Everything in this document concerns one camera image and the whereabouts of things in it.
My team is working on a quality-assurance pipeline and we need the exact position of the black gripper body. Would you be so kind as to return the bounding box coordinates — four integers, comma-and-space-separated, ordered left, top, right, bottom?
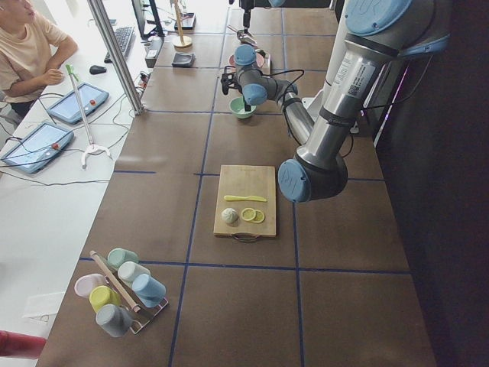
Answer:
241, 0, 253, 23

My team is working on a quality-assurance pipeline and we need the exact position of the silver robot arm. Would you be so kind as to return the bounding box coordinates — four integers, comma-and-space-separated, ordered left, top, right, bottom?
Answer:
222, 1, 452, 203

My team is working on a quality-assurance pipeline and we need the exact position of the green ceramic bowl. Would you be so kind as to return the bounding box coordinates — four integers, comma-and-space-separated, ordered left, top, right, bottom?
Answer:
229, 96, 256, 119

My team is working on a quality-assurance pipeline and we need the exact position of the steel ice scoop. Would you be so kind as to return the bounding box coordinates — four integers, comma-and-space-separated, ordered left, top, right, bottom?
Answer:
227, 24, 257, 47

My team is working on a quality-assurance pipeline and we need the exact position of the pink bowl of ice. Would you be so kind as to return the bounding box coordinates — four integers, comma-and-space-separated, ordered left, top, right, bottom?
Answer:
228, 54, 264, 68

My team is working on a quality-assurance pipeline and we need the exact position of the wooden mug tree stand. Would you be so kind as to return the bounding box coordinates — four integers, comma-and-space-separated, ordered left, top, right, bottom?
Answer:
171, 0, 193, 49

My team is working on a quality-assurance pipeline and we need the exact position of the wooden cutting board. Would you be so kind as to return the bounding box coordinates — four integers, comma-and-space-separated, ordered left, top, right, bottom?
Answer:
213, 165, 277, 241

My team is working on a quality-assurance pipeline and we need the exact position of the folded grey cloth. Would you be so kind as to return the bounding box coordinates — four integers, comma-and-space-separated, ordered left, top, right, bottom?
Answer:
171, 52, 196, 68

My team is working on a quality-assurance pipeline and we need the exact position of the yellow plastic knife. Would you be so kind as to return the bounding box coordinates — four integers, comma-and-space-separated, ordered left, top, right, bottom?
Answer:
223, 195, 267, 203

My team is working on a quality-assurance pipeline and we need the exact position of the black flat box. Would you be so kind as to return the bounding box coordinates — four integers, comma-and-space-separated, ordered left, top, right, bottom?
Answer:
144, 37, 164, 69

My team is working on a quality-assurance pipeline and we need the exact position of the lemon slice upper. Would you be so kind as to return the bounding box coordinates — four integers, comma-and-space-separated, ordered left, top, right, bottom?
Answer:
241, 207, 257, 222

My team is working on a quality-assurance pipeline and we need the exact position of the lemon slice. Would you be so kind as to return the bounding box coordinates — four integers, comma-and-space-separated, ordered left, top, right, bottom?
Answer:
241, 207, 257, 222
251, 209, 265, 223

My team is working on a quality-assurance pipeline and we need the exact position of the white bun toy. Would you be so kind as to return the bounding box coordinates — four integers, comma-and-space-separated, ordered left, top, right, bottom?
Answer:
221, 207, 239, 225

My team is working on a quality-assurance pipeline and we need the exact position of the lemon slice lower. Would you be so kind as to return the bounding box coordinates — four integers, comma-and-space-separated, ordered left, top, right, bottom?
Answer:
251, 209, 265, 223

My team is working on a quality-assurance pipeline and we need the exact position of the black keyboard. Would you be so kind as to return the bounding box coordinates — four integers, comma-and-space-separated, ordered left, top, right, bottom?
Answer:
113, 26, 135, 59

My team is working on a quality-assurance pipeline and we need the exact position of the black computer mouse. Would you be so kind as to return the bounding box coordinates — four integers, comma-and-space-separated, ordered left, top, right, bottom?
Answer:
89, 65, 107, 75

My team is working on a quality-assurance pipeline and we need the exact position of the reacher grabber tool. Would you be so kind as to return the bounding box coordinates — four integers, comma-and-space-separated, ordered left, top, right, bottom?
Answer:
66, 64, 112, 170

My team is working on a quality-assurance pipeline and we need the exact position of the far teach pendant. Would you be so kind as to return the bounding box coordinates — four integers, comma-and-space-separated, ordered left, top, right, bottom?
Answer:
47, 83, 109, 125

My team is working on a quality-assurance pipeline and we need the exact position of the teach pendant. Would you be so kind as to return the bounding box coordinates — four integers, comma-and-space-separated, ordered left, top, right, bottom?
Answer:
47, 83, 109, 125
1, 122, 74, 174

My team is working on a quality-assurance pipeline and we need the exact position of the green cup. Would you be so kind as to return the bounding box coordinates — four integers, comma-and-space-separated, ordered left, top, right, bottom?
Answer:
107, 248, 139, 271

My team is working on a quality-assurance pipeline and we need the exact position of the white cup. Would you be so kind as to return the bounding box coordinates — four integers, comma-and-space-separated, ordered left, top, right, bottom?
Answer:
118, 261, 151, 288

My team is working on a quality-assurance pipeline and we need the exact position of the near teach pendant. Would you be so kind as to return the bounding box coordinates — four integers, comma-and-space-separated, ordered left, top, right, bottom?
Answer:
1, 122, 74, 174

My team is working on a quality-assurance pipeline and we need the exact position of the blue cup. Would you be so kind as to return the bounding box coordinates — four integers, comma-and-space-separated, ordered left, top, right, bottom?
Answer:
131, 274, 167, 307

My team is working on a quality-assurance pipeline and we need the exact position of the seated person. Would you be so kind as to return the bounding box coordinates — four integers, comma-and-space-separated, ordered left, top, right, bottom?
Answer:
1, 1, 78, 118

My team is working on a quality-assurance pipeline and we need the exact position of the white cup rack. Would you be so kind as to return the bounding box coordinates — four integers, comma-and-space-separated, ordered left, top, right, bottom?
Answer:
89, 250, 170, 336

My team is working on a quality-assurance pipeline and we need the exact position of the yellow cup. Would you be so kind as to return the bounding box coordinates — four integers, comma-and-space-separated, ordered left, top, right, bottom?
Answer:
89, 285, 121, 313

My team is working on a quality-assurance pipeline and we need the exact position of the pink cup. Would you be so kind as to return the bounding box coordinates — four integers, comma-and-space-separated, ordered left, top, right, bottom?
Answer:
73, 273, 107, 298

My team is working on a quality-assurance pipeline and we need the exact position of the grey cup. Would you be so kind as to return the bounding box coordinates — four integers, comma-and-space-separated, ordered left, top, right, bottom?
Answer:
96, 304, 133, 337

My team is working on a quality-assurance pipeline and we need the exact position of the red fire extinguisher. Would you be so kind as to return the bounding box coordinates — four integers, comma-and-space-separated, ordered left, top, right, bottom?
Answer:
1, 330, 47, 359

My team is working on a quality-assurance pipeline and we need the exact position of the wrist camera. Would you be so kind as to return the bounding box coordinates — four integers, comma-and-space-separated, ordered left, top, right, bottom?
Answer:
220, 73, 236, 96

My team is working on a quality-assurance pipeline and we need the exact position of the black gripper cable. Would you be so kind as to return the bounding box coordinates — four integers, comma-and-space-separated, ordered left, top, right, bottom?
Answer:
263, 68, 306, 104

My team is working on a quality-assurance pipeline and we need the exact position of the white pedestal column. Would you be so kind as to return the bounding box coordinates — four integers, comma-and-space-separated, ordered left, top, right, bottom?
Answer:
303, 1, 349, 121

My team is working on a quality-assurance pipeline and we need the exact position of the aluminium frame post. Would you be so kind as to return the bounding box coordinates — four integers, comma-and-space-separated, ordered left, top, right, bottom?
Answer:
87, 0, 144, 116

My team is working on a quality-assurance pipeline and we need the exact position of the wooden rack handle bar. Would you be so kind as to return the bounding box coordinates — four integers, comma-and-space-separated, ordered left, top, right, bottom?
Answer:
89, 251, 142, 313

